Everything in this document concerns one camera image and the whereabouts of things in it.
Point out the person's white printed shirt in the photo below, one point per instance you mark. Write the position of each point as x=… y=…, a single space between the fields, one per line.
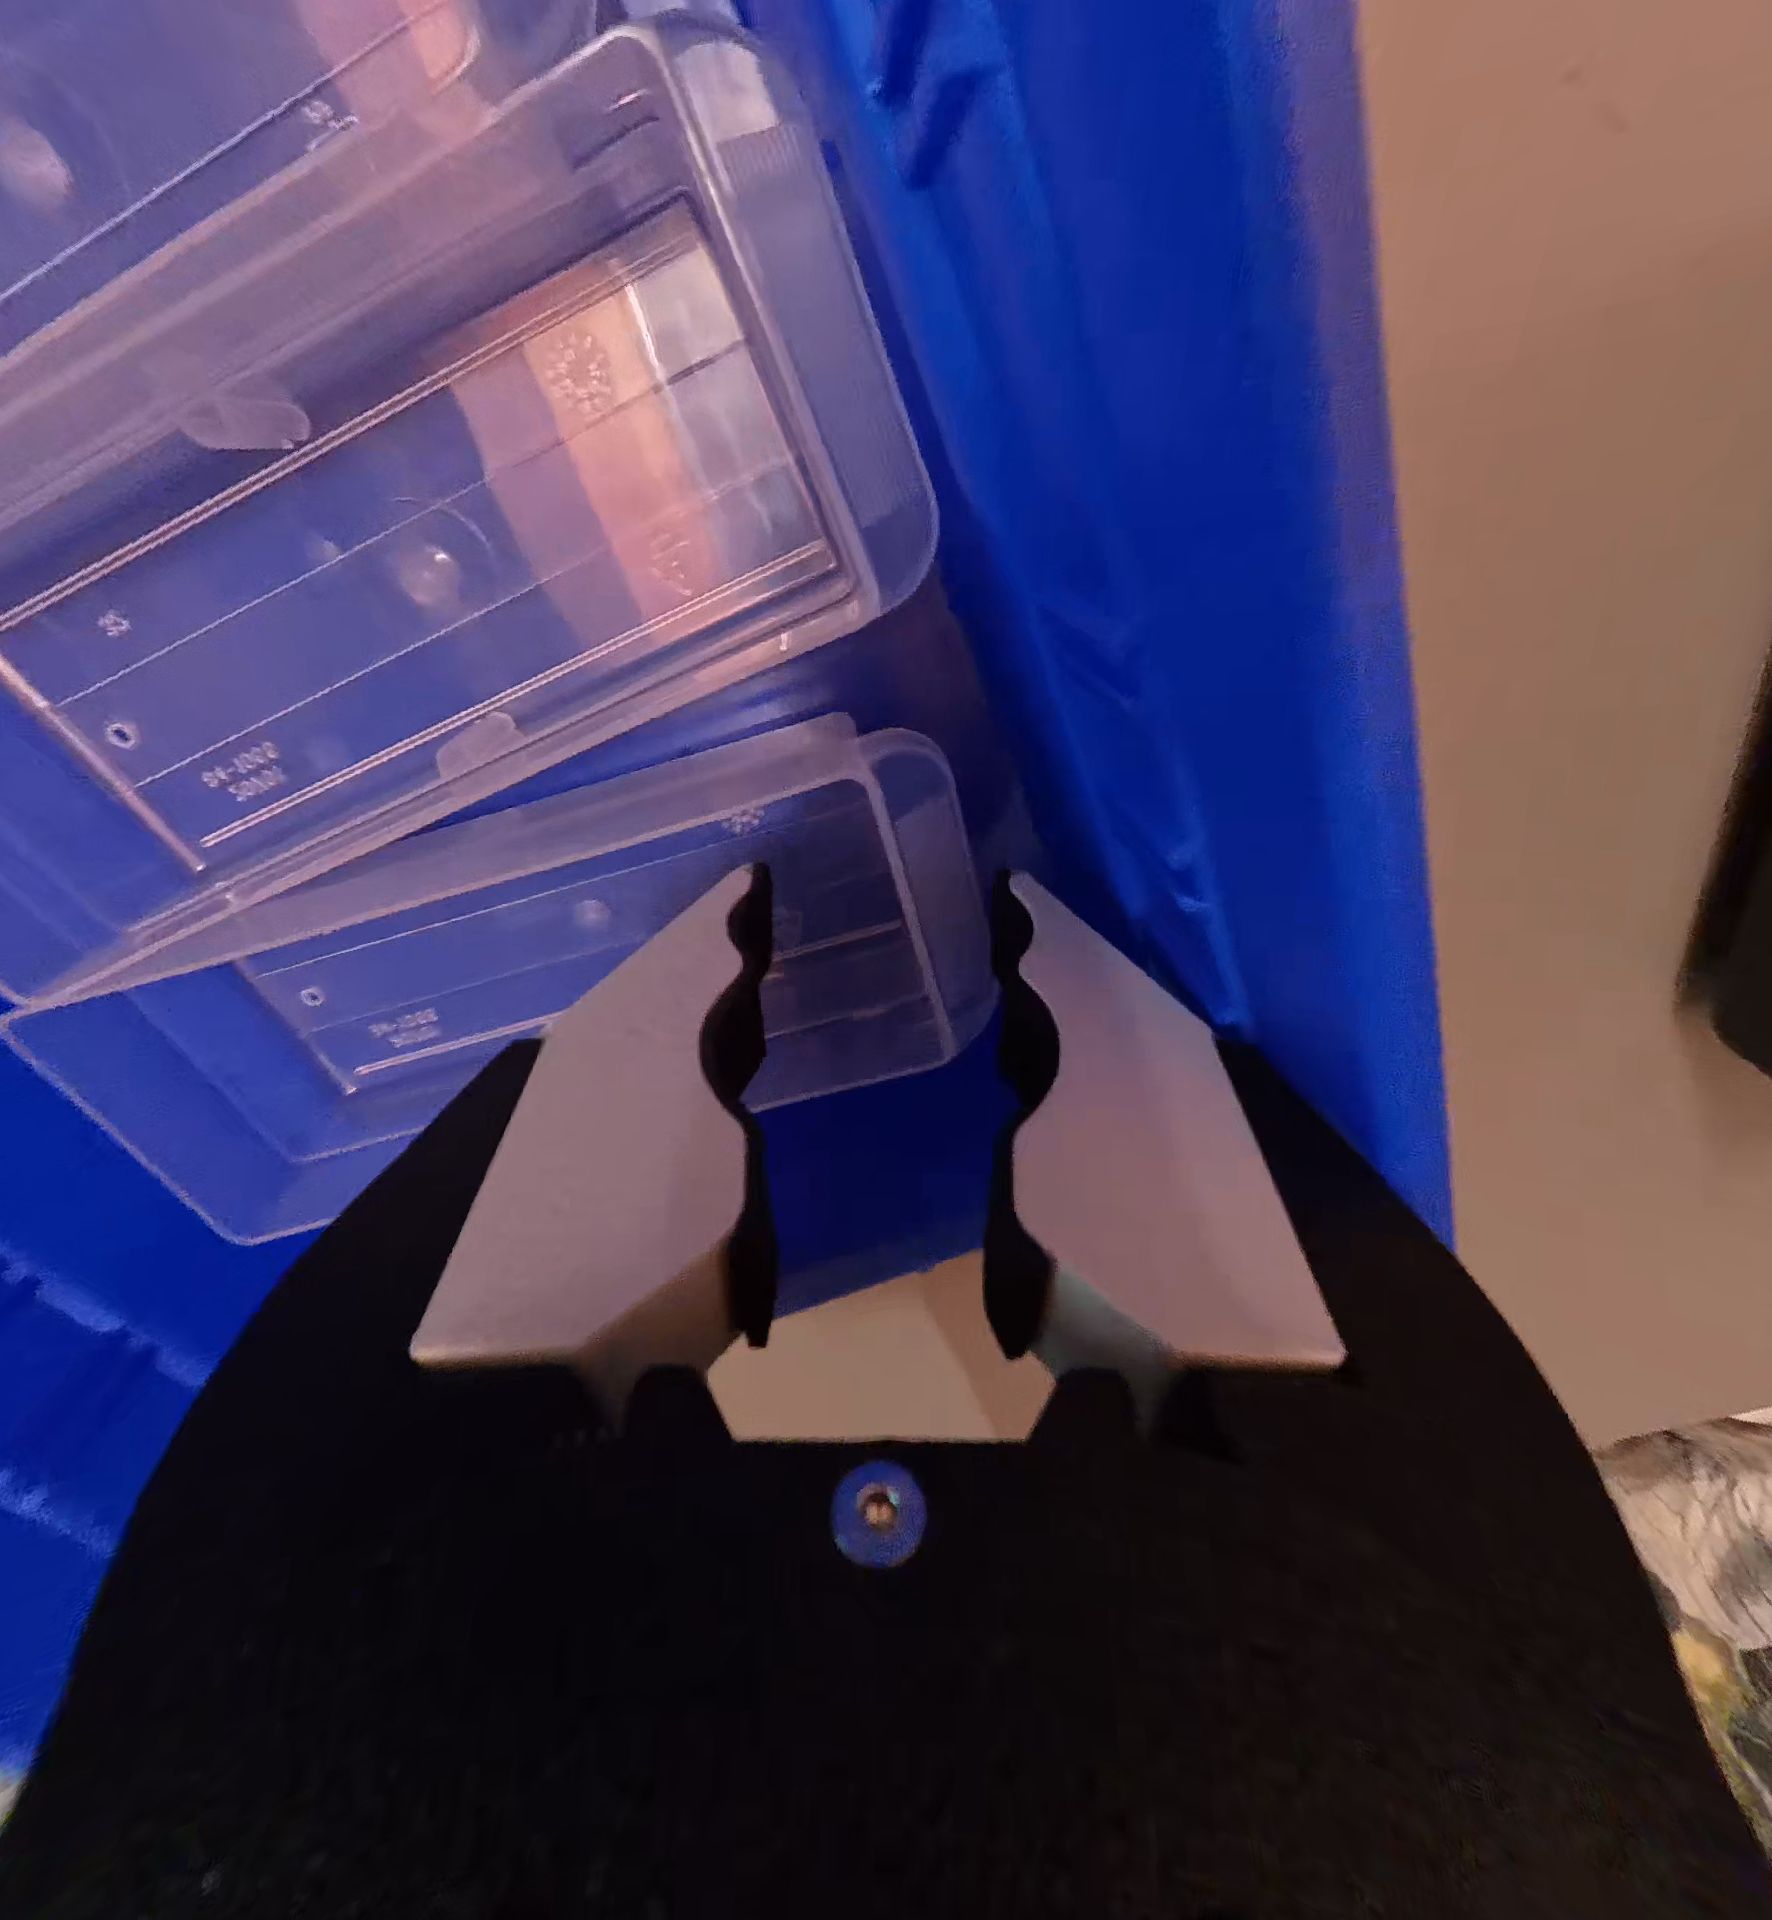
x=1741 y=1621

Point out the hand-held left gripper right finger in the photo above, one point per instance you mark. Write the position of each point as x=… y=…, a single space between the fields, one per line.
x=1171 y=1200

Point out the large blue storage bin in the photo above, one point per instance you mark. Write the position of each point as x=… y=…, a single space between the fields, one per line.
x=1126 y=524

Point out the clear plastic drawer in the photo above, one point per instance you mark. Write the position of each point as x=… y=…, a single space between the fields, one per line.
x=228 y=1111
x=106 y=149
x=377 y=600

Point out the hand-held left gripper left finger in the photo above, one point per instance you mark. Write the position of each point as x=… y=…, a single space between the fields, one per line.
x=587 y=1200

